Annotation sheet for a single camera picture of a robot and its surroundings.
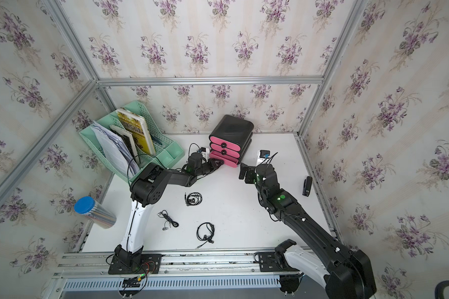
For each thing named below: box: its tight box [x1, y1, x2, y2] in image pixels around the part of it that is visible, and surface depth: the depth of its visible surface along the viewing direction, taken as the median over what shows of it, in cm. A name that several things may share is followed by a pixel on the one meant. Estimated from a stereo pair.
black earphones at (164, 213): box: [157, 209, 179, 231], surface depth 87 cm
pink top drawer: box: [209, 135, 242, 152], surface depth 97 cm
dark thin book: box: [109, 124, 140, 166], surface depth 95 cm
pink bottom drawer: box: [208, 150, 239, 168], surface depth 103 cm
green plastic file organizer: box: [78, 100, 186, 183], surface depth 95 cm
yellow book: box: [115, 108, 156, 156], surface depth 97 cm
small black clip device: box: [302, 175, 313, 197], surface depth 95 cm
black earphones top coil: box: [184, 191, 203, 207], surface depth 93 cm
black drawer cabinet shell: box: [208, 114, 254, 164], surface depth 100 cm
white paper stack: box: [90, 120, 141, 177], surface depth 86 cm
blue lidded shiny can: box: [73, 196, 117, 229], surface depth 73 cm
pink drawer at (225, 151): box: [210, 143, 241, 159], surface depth 101 cm
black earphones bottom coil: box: [196, 221, 215, 249], surface depth 83 cm
